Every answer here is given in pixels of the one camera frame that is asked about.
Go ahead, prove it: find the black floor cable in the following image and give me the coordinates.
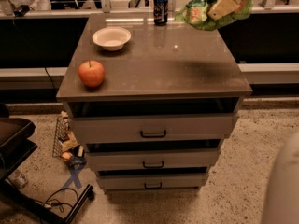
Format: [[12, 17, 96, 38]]
[[32, 187, 80, 213]]

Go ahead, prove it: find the grey drawer cabinet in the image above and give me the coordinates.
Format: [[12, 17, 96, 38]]
[[57, 14, 251, 180]]

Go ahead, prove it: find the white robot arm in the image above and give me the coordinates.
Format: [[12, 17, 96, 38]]
[[208, 0, 299, 224]]

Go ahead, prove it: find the grey drawer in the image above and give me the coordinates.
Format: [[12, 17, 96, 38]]
[[86, 148, 219, 171], [70, 114, 238, 144], [97, 174, 208, 192]]

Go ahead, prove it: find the bottom grey drawer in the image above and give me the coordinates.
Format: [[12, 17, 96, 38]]
[[97, 174, 208, 192]]

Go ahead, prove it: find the red apple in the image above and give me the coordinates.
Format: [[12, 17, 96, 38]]
[[78, 61, 105, 88]]

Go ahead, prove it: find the top grey drawer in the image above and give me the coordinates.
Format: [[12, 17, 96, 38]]
[[70, 114, 238, 144]]

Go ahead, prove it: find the blue tape cross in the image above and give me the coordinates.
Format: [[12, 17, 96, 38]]
[[64, 164, 85, 189]]

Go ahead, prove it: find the blue soda can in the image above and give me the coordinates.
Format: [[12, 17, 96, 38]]
[[153, 0, 168, 25]]

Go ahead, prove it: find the white bowl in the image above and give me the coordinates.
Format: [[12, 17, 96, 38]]
[[92, 27, 131, 51]]

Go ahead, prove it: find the middle grey drawer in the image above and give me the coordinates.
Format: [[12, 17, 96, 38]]
[[86, 148, 219, 171]]

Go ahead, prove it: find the green rice chip bag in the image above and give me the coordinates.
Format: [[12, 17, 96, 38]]
[[175, 0, 253, 31]]

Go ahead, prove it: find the wire basket with snacks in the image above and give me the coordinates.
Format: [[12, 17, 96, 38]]
[[52, 111, 86, 167]]

